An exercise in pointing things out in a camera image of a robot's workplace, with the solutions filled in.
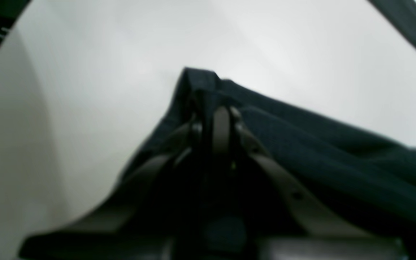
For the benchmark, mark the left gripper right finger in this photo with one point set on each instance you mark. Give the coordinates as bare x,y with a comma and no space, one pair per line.
284,220

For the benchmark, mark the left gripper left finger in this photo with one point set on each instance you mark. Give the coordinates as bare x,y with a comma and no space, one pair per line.
141,218

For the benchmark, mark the black t-shirt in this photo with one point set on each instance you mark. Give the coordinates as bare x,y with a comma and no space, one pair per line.
368,180

